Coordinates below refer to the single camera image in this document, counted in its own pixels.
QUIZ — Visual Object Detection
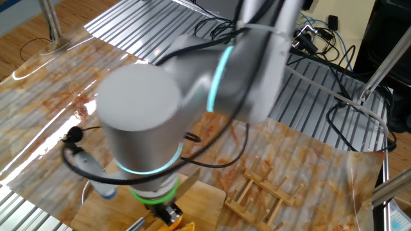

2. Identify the marble pattern plastic mat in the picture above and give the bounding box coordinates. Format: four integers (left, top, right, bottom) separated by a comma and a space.
0, 24, 386, 231

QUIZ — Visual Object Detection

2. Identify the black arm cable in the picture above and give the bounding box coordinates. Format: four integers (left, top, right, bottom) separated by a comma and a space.
60, 0, 283, 186

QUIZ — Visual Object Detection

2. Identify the bamboo cutting board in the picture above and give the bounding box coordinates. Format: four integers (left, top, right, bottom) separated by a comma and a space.
70, 160, 227, 231

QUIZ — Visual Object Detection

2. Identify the black clamp camera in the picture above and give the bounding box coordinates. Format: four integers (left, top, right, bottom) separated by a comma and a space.
290, 24, 319, 55

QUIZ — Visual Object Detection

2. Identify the silver bracket wrist camera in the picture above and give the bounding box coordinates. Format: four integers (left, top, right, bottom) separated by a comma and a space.
73, 150, 118, 200

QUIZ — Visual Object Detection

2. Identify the black looped cable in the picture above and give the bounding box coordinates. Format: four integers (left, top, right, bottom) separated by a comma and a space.
194, 0, 240, 42

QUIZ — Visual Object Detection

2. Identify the blue cable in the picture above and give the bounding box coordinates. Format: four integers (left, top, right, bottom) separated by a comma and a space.
300, 12, 354, 72

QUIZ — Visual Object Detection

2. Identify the metal stand pole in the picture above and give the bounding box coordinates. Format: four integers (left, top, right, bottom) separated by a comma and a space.
38, 0, 64, 42

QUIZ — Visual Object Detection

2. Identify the stainless steel bowl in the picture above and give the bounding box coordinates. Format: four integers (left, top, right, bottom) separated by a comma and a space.
81, 178, 94, 206

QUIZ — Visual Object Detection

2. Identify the blue white package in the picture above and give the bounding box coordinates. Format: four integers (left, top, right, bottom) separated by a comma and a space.
390, 198, 411, 231

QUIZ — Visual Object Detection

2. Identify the wooden peg rack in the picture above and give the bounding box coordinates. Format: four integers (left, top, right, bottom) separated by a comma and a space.
223, 156, 304, 231

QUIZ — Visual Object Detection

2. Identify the steel cleaver knife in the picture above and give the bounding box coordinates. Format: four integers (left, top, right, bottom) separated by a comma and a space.
125, 168, 201, 231

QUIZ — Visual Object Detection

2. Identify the black base cable bundle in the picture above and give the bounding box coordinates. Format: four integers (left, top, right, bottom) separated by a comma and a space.
326, 44, 398, 152

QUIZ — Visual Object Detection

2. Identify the large black case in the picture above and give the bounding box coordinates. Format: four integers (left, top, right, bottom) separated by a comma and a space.
353, 0, 411, 134

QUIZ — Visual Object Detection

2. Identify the black power adapter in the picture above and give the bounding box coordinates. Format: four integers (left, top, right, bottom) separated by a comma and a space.
327, 15, 340, 32

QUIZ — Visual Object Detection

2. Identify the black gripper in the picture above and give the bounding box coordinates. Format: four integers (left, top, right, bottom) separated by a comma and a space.
143, 199, 184, 227

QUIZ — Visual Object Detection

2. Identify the aluminium frame bar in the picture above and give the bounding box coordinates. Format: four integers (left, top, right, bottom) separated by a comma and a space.
358, 25, 411, 103
372, 166, 411, 208

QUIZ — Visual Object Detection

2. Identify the white hose cable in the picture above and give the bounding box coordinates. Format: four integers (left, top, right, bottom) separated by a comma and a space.
284, 65, 390, 142

